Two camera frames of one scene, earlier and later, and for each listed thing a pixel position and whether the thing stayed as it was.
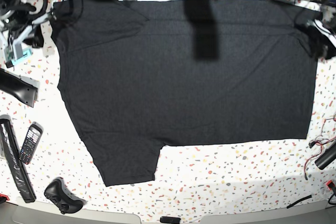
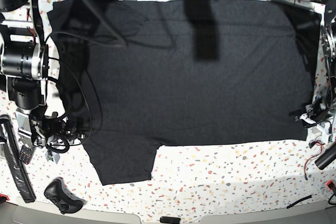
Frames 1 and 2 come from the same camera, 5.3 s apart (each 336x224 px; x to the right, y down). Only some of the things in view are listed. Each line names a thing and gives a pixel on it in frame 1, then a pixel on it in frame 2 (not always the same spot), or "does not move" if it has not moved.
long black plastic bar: (12, 147) does not move
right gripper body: (322, 44) → (319, 115)
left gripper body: (15, 52) → (52, 133)
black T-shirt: (137, 75) does not move
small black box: (167, 219) does not move
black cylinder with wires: (328, 156) does not move
